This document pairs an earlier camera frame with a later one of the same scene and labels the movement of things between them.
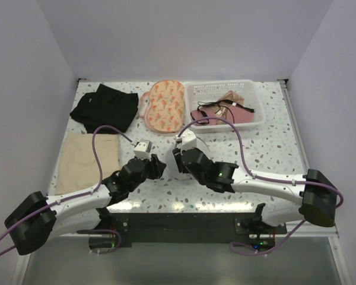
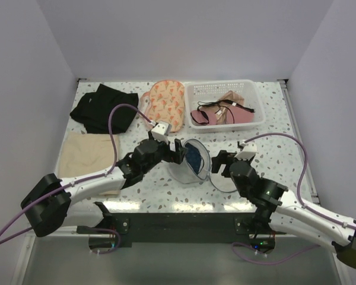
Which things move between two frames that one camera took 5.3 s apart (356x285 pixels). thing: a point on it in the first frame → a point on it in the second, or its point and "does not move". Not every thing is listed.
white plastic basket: (209, 91) does not move
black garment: (105, 106) does not move
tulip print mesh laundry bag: (164, 106) does not move
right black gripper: (177, 153) → (221, 158)
